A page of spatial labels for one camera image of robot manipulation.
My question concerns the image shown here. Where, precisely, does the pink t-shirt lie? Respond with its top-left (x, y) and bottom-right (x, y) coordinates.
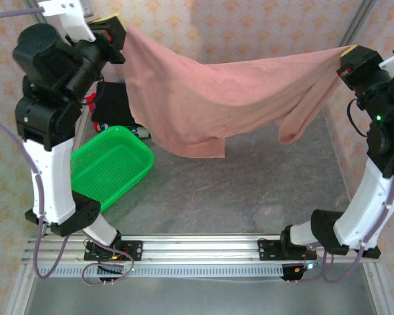
top-left (120, 22), bottom-right (352, 159)

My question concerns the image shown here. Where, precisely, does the red t-shirt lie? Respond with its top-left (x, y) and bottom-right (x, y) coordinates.
top-left (85, 93), bottom-right (98, 114)

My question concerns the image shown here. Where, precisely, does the black t-shirt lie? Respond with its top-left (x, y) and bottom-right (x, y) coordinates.
top-left (91, 81), bottom-right (139, 132)

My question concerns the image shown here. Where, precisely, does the green plastic basket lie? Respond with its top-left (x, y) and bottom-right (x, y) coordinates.
top-left (70, 125), bottom-right (155, 213)

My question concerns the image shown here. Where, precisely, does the black base electronics module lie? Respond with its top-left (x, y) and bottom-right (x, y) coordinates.
top-left (280, 261), bottom-right (322, 283)

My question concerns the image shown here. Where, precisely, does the grey metal shelf panel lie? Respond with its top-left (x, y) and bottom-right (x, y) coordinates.
top-left (22, 277), bottom-right (380, 315)

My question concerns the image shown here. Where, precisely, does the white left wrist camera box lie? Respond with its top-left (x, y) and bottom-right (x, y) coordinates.
top-left (37, 0), bottom-right (96, 43)

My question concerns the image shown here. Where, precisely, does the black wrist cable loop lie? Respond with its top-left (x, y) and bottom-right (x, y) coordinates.
top-left (346, 97), bottom-right (370, 138)

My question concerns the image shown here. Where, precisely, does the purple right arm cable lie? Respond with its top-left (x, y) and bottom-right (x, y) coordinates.
top-left (301, 131), bottom-right (394, 284)

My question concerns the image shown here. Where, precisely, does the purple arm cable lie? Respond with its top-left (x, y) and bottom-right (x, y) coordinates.
top-left (301, 131), bottom-right (394, 284)
top-left (0, 8), bottom-right (134, 288)

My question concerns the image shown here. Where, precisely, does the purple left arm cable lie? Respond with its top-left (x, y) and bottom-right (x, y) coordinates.
top-left (0, 8), bottom-right (134, 288)

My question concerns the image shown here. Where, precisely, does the aluminium front frame leg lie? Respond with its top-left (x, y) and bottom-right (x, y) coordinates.
top-left (5, 264), bottom-right (37, 315)
top-left (362, 262), bottom-right (394, 315)

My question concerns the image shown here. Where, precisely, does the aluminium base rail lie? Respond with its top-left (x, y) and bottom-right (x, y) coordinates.
top-left (22, 233), bottom-right (382, 264)

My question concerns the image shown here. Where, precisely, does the slotted grey cable duct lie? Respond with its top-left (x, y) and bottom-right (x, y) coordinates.
top-left (35, 264), bottom-right (285, 279)

